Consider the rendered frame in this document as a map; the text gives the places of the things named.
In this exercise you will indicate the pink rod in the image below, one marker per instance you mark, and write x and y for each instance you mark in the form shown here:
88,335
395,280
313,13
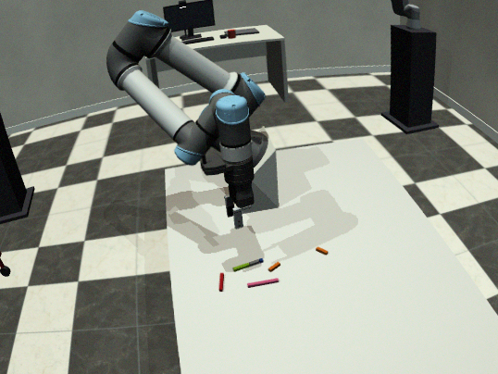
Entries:
263,282

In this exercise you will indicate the lime green rod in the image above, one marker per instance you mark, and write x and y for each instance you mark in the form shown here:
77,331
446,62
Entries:
246,265

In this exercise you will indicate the orange rod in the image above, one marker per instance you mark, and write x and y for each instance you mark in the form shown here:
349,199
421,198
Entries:
322,251
274,267

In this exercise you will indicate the red rod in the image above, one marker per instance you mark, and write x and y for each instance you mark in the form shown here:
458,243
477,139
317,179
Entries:
221,280

